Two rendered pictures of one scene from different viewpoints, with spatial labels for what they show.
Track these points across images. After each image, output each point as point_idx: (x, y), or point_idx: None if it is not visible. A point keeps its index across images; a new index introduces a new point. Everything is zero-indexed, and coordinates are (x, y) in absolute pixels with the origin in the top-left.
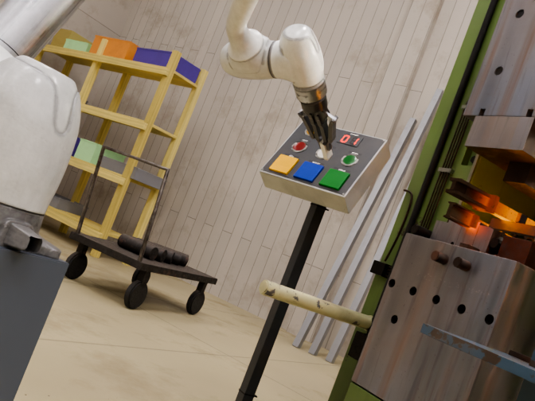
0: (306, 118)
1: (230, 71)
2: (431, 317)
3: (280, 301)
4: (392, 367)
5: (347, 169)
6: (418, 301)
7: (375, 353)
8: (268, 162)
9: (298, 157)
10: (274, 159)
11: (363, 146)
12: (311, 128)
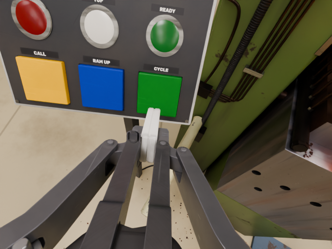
0: (58, 230)
1: None
2: (304, 207)
3: None
4: (255, 202)
5: (171, 65)
6: (290, 195)
7: (237, 191)
8: (12, 82)
9: (58, 55)
10: (15, 71)
11: None
12: (97, 183)
